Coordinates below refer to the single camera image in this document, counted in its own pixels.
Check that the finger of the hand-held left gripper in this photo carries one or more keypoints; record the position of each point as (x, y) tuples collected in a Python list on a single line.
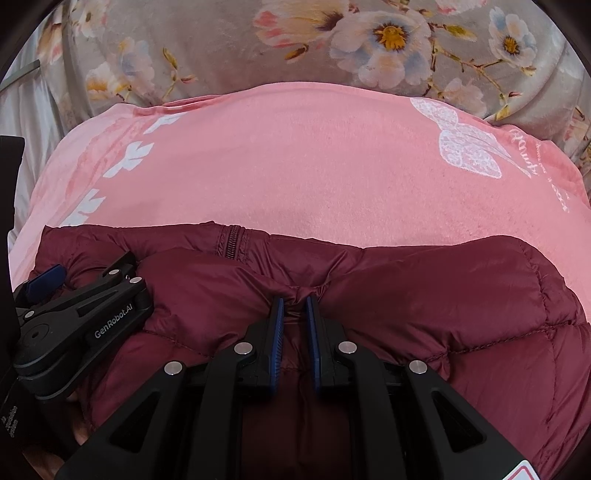
[(46, 279), (117, 267)]

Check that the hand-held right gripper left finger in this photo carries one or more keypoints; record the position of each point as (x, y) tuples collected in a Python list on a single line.
[(280, 350)]

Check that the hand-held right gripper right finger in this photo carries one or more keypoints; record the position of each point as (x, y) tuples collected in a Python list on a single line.
[(312, 350)]

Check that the maroon puffer jacket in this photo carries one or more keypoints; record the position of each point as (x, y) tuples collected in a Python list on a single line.
[(438, 300)]

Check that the grey satin curtain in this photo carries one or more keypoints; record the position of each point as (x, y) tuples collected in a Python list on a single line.
[(27, 106)]

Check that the pink printed blanket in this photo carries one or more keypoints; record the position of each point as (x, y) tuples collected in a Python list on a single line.
[(300, 175)]

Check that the grey floral sheet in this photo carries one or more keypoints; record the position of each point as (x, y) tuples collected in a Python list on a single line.
[(231, 46)]

